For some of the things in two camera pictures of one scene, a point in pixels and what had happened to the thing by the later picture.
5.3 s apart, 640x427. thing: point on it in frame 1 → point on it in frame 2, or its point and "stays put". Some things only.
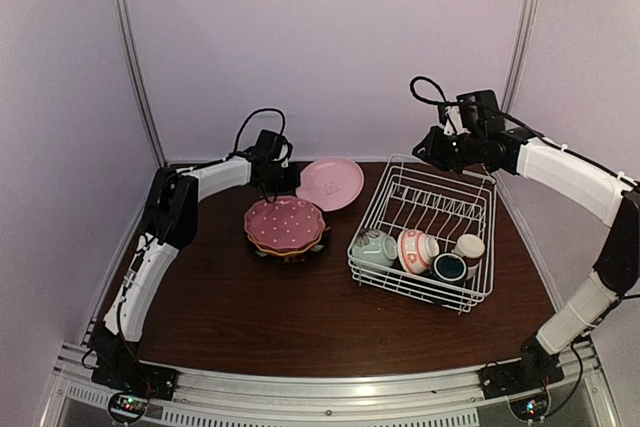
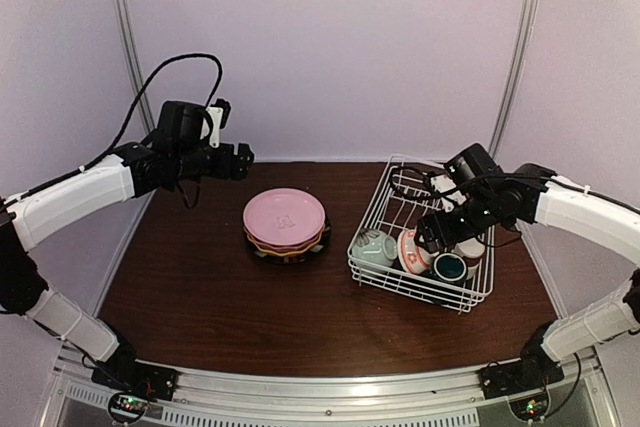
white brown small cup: x=471 y=248 stays put
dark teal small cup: x=448 y=267 stays put
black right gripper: x=433 y=152 → x=448 y=235
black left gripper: x=290 y=183 → x=239 y=164
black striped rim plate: x=317 y=249 stays put
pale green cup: x=375 y=247 stays put
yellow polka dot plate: x=288 y=250 stays put
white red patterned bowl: x=416 y=250 stays put
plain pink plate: x=331 y=183 → x=284 y=216
